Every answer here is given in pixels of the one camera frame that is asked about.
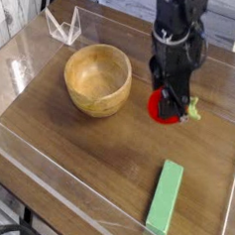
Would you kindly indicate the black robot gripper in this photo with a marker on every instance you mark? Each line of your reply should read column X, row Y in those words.
column 171, row 66

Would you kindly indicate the red felt strawberry toy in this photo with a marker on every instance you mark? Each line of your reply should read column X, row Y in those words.
column 154, row 109

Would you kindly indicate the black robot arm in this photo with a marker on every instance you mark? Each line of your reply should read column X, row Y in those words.
column 174, row 19

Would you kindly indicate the wooden bowl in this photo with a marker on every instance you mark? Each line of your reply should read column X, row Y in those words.
column 98, row 79

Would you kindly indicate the green rectangular block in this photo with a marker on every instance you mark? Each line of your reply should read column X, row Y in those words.
column 164, row 200

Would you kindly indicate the clear acrylic corner bracket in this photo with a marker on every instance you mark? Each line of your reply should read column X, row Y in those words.
column 65, row 32

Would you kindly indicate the clear acrylic tray wall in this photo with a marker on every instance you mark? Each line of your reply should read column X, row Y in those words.
column 63, row 200

